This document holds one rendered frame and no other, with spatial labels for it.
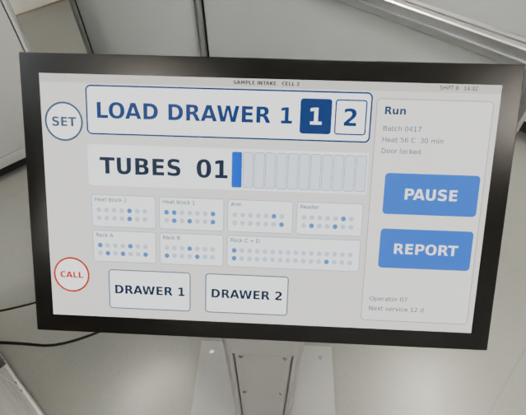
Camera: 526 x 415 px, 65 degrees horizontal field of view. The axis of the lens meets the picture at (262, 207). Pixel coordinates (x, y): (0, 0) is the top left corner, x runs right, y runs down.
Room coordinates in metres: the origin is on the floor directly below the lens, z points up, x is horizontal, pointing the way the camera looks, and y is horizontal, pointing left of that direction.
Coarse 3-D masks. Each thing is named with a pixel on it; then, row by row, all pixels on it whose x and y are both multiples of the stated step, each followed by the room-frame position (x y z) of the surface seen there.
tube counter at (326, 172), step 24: (216, 168) 0.31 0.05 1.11; (240, 168) 0.31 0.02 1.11; (264, 168) 0.31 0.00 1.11; (288, 168) 0.31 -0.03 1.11; (312, 168) 0.31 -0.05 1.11; (336, 168) 0.31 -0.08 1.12; (360, 168) 0.31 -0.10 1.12; (312, 192) 0.30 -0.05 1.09; (336, 192) 0.29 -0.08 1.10; (360, 192) 0.29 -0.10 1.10
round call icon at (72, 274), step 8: (56, 256) 0.26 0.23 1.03; (64, 256) 0.26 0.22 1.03; (72, 256) 0.26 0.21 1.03; (80, 256) 0.26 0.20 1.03; (56, 264) 0.25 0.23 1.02; (64, 264) 0.25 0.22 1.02; (72, 264) 0.25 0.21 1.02; (80, 264) 0.25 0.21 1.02; (88, 264) 0.25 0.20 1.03; (56, 272) 0.24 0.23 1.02; (64, 272) 0.24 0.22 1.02; (72, 272) 0.24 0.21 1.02; (80, 272) 0.24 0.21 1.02; (88, 272) 0.24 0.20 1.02; (56, 280) 0.24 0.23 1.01; (64, 280) 0.24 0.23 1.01; (72, 280) 0.24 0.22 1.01; (80, 280) 0.24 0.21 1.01; (88, 280) 0.24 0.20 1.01; (56, 288) 0.23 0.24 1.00; (64, 288) 0.23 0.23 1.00; (72, 288) 0.23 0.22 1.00; (80, 288) 0.23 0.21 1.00; (88, 288) 0.23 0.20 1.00
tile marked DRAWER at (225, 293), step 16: (208, 288) 0.23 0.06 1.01; (224, 288) 0.23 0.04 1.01; (240, 288) 0.23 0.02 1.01; (256, 288) 0.23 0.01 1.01; (272, 288) 0.23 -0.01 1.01; (288, 288) 0.23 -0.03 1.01; (208, 304) 0.22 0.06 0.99; (224, 304) 0.22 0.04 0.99; (240, 304) 0.22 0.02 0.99; (256, 304) 0.22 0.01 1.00; (272, 304) 0.21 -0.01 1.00
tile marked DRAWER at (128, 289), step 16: (112, 272) 0.24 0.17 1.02; (128, 272) 0.24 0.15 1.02; (144, 272) 0.24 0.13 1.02; (160, 272) 0.24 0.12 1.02; (176, 272) 0.24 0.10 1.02; (112, 288) 0.23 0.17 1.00; (128, 288) 0.23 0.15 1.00; (144, 288) 0.23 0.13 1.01; (160, 288) 0.23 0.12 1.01; (176, 288) 0.23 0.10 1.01; (112, 304) 0.22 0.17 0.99; (128, 304) 0.22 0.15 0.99; (144, 304) 0.22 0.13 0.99; (160, 304) 0.22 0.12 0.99; (176, 304) 0.22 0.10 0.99
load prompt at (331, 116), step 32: (96, 96) 0.37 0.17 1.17; (128, 96) 0.37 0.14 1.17; (160, 96) 0.36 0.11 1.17; (192, 96) 0.36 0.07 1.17; (224, 96) 0.36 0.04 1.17; (256, 96) 0.36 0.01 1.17; (288, 96) 0.36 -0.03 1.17; (320, 96) 0.36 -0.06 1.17; (352, 96) 0.36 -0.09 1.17; (96, 128) 0.34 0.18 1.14; (128, 128) 0.34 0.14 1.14; (160, 128) 0.34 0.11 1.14; (192, 128) 0.34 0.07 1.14; (224, 128) 0.34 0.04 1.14; (256, 128) 0.34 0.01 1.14; (288, 128) 0.34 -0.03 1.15; (320, 128) 0.34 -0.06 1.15; (352, 128) 0.34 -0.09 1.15
